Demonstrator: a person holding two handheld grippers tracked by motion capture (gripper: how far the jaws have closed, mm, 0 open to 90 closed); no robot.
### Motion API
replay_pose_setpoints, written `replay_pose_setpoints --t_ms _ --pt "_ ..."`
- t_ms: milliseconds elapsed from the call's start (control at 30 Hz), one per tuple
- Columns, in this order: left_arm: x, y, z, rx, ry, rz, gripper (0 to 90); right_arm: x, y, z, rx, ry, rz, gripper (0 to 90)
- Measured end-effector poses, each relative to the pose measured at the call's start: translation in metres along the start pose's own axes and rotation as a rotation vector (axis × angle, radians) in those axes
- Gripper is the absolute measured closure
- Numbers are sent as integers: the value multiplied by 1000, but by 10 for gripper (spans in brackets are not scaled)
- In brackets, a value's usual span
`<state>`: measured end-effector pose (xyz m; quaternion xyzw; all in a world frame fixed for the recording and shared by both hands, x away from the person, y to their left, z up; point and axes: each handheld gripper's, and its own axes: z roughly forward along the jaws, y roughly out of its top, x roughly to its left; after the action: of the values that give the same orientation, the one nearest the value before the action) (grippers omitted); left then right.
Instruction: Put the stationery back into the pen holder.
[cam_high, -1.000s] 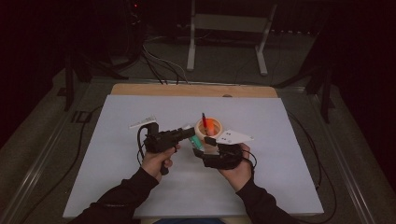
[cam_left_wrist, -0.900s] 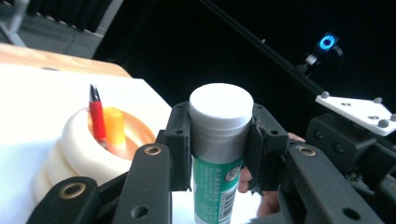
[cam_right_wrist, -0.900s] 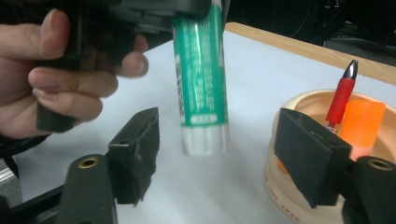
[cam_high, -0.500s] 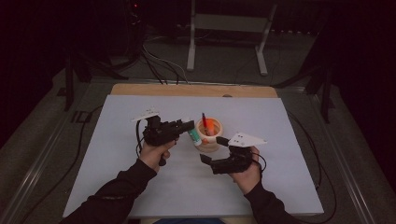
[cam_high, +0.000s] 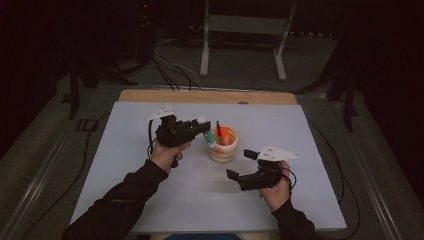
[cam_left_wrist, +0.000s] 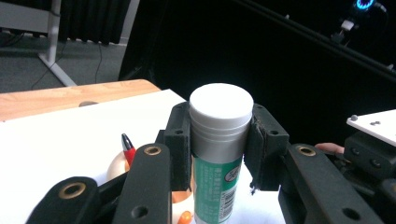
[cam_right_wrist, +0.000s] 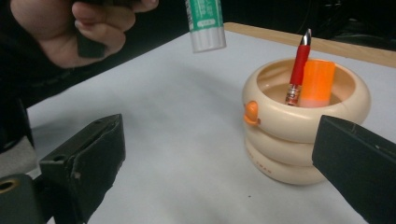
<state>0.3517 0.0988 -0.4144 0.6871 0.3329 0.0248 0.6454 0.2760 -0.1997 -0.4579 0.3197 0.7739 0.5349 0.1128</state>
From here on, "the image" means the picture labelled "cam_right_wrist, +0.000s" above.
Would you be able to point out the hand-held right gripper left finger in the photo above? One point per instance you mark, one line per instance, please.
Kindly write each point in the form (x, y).
(93, 161)

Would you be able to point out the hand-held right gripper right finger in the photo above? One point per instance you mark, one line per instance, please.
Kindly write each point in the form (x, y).
(358, 161)

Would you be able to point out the cream ringed pen holder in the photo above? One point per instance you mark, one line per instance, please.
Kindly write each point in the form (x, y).
(295, 130)

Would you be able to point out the orange highlighter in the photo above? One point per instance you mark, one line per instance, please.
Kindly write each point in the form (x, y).
(317, 84)

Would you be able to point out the red pen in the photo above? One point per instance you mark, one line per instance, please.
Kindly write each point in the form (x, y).
(299, 68)

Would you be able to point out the green and white glue stick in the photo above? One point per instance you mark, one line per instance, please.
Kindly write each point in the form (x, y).
(207, 31)

